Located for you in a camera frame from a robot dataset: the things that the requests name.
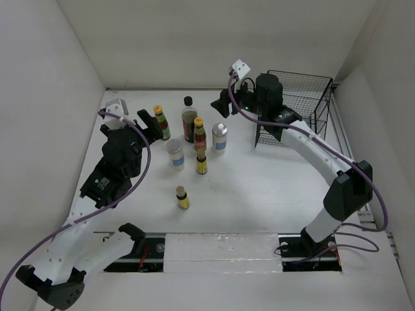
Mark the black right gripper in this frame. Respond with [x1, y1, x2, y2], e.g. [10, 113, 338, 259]
[209, 76, 267, 119]

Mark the green label chili sauce bottle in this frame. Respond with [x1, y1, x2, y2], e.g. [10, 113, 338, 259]
[153, 105, 171, 141]

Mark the white spice jar blue label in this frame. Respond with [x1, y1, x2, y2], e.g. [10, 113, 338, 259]
[166, 139, 185, 171]

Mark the white spice jar silver lid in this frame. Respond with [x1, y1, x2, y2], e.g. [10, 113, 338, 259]
[212, 123, 228, 155]

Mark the tall dark soy sauce bottle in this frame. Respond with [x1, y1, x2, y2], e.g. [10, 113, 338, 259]
[182, 96, 198, 143]

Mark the red label sauce bottle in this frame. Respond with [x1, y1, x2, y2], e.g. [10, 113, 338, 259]
[193, 117, 206, 150]

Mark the small yellow label bottle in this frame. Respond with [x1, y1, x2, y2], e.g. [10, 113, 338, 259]
[196, 148, 208, 175]

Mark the small yellow bottle front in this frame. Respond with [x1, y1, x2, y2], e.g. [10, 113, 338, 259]
[176, 186, 190, 210]

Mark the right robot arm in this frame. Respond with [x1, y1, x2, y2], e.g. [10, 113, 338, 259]
[211, 72, 373, 258]

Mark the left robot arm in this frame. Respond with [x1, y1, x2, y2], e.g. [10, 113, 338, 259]
[13, 108, 162, 310]

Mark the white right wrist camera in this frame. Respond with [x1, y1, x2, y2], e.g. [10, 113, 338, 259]
[229, 59, 251, 81]

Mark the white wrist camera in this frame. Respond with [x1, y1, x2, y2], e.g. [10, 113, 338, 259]
[229, 59, 251, 81]
[104, 98, 129, 130]

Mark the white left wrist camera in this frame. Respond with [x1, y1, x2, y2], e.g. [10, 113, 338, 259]
[104, 98, 129, 130]

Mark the black wire basket rack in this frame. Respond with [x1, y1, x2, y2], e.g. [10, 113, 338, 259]
[268, 70, 333, 139]

